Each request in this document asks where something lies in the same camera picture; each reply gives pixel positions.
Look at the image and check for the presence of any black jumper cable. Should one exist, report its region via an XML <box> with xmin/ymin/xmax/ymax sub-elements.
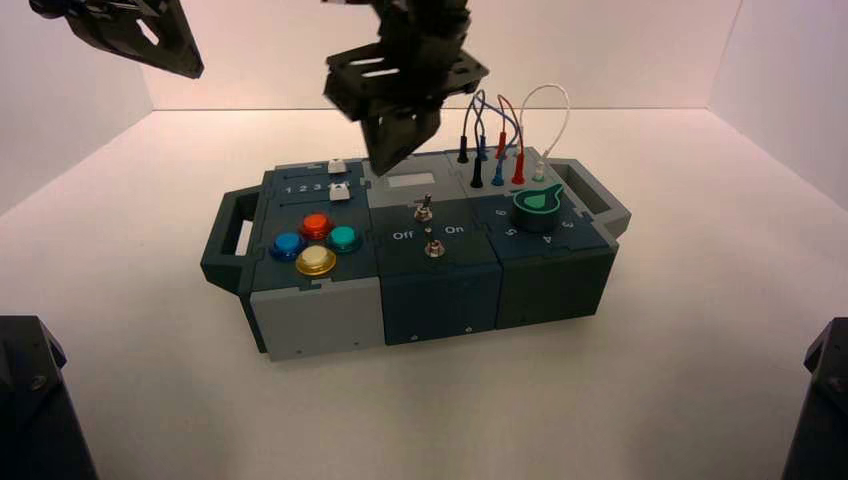
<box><xmin>456</xmin><ymin>92</ymin><xmax>486</xmax><ymax>189</ymax></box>

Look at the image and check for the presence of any red jumper cable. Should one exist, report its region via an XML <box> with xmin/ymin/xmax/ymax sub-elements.
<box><xmin>495</xmin><ymin>93</ymin><xmax>528</xmax><ymax>186</ymax></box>

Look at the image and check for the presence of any white jumper cable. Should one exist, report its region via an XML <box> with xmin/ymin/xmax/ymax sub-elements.
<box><xmin>517</xmin><ymin>84</ymin><xmax>572</xmax><ymax>183</ymax></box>

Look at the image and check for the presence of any green black rotary knob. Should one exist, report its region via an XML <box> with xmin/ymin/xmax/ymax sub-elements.
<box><xmin>510</xmin><ymin>185</ymin><xmax>566</xmax><ymax>234</ymax></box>

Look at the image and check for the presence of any teal round push button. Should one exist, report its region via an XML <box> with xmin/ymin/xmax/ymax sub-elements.
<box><xmin>326</xmin><ymin>225</ymin><xmax>364</xmax><ymax>255</ymax></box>

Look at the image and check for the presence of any yellow round push button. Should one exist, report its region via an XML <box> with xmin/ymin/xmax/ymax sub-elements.
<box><xmin>295</xmin><ymin>245</ymin><xmax>338</xmax><ymax>278</ymax></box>

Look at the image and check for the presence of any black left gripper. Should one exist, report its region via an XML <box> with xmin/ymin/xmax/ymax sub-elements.
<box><xmin>29</xmin><ymin>0</ymin><xmax>205</xmax><ymax>80</ymax></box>

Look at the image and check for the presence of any blue jumper cable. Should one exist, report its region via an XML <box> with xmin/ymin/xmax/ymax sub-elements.
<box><xmin>468</xmin><ymin>89</ymin><xmax>519</xmax><ymax>188</ymax></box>

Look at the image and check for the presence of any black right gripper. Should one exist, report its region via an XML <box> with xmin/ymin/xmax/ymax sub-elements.
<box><xmin>323</xmin><ymin>0</ymin><xmax>492</xmax><ymax>177</ymax></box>

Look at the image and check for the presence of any blue round push button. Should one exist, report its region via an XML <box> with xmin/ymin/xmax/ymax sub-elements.
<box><xmin>270</xmin><ymin>231</ymin><xmax>307</xmax><ymax>264</ymax></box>

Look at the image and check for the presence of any red round push button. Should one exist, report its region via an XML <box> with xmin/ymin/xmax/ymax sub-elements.
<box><xmin>298</xmin><ymin>213</ymin><xmax>335</xmax><ymax>242</ymax></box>

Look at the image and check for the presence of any dark teal grey control box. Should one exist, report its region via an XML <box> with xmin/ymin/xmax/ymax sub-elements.
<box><xmin>200</xmin><ymin>146</ymin><xmax>633</xmax><ymax>363</ymax></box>

